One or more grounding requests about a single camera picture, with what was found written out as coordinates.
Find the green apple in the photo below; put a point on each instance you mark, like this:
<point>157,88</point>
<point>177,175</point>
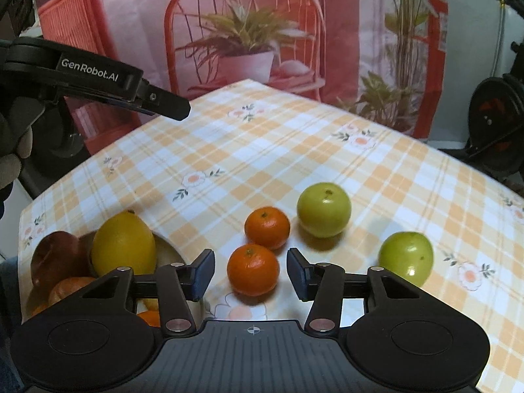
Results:
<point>324,209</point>
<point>406,257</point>

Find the large yellow lemon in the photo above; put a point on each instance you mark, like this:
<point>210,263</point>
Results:
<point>123,241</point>

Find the metal pole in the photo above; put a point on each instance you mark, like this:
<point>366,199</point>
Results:
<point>499,37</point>

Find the cream round plate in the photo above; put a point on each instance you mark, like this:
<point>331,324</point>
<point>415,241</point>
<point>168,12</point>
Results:
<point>170,254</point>

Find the printed red chair backdrop cloth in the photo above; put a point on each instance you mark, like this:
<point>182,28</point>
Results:
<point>327,28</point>

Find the black exercise bike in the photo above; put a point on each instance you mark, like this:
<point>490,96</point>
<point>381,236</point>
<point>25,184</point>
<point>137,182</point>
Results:
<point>491,110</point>

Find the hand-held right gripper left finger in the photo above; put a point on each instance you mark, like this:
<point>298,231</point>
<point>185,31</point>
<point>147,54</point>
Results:
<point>202,272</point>

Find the orange mandarin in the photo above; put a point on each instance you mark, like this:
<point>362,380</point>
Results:
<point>267,228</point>
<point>253,269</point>
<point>69,288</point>
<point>149,318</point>

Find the orange plaid floral tablecloth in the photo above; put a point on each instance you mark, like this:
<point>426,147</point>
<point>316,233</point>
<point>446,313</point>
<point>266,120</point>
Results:
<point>286,143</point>

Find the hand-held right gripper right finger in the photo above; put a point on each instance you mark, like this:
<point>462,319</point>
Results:
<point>297,272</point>

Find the bright red apple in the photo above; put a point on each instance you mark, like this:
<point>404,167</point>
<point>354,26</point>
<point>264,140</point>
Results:
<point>53,258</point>

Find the brownish red apple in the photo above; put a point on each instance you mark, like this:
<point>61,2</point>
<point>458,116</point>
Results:
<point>86,254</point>

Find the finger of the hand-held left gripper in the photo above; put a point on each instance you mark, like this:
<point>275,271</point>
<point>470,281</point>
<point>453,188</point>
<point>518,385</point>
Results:
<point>168,104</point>

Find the person's left hand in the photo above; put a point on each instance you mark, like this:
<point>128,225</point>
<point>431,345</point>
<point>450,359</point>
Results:
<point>16,143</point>

